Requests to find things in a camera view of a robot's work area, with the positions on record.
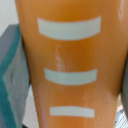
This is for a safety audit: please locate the teal grey gripper left finger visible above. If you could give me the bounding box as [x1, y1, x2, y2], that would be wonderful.
[0, 25, 29, 128]

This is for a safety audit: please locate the teal grey gripper right finger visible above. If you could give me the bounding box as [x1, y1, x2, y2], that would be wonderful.
[120, 49, 128, 111]

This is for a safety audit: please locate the yellow toy bread loaf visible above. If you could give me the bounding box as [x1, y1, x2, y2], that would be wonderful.
[15, 0, 128, 128]

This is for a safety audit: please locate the white woven placemat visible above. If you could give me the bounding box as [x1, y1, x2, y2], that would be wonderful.
[0, 0, 18, 37]

